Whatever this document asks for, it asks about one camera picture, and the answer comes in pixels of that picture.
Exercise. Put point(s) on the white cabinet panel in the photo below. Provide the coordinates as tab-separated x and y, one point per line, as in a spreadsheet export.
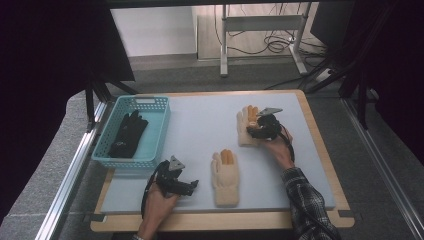
153	31

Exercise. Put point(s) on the black tripod stand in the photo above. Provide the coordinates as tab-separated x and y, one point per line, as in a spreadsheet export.
90	100

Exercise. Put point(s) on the dark curtain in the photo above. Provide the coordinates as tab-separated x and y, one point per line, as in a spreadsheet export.
46	83
400	66

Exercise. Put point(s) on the white metal desk frame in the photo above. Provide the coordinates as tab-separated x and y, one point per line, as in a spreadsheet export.
263	23

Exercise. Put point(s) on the teal plastic basket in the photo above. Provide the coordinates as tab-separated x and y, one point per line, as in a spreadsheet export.
153	140

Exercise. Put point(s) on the cream glove orange fingertips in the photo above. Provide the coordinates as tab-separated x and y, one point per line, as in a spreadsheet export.
245	138
226	183

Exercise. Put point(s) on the person's left hand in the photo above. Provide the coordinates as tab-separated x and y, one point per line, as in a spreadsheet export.
155	210

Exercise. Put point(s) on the black metal stand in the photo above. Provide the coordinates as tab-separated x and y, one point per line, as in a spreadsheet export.
361	100

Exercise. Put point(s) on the light grey table mat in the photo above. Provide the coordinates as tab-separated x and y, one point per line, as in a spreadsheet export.
200	133

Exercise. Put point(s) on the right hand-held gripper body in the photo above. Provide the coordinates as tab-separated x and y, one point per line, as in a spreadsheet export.
270	128

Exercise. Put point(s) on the aluminium rail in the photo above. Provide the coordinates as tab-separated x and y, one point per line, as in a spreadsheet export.
383	166
70	176

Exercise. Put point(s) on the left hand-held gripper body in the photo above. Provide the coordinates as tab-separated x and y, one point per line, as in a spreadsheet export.
168	180

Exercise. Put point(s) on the person's right hand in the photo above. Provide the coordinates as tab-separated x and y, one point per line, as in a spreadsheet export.
283	150

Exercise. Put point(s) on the white power strip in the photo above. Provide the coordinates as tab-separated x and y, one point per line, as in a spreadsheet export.
323	75

